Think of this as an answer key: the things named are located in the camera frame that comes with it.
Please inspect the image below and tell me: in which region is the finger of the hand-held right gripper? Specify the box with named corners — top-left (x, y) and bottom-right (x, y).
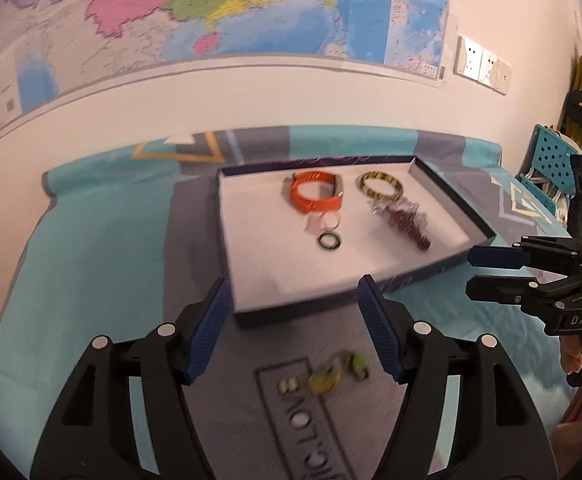
top-left (465, 275), bottom-right (579, 313)
top-left (467, 235), bottom-right (582, 276)

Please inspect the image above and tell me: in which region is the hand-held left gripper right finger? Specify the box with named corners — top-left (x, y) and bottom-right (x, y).
top-left (357, 274), bottom-right (558, 480)

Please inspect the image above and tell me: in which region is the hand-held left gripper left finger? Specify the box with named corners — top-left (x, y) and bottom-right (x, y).
top-left (30, 277), bottom-right (233, 480)

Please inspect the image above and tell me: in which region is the green bead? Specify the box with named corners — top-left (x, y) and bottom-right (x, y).
top-left (343, 352), bottom-right (371, 380)

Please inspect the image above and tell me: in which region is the yellow green pendant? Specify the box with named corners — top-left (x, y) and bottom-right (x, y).
top-left (307, 366), bottom-right (343, 395)

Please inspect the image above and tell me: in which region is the dark blue shallow cardboard box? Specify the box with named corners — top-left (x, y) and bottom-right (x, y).
top-left (216, 154), bottom-right (496, 330)

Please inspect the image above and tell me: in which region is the yellow and black bangle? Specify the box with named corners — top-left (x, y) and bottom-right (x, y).
top-left (355, 171), bottom-right (405, 203)

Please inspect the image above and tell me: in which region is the orange strap watch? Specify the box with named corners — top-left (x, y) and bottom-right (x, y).
top-left (289, 172), bottom-right (343, 214)

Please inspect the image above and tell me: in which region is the teal perforated plastic stool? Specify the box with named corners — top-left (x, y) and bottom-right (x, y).
top-left (518, 124), bottom-right (582, 206)

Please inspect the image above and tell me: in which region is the printed teal and grey blanket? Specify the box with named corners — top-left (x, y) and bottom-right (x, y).
top-left (0, 126), bottom-right (579, 480)

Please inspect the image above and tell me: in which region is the white wall socket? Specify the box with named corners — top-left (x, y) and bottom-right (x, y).
top-left (477, 49), bottom-right (498, 88)
top-left (454, 36), bottom-right (482, 81)
top-left (493, 59), bottom-right (514, 96)

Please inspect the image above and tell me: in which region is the colourful wall map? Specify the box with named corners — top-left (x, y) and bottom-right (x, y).
top-left (0, 0), bottom-right (452, 147)

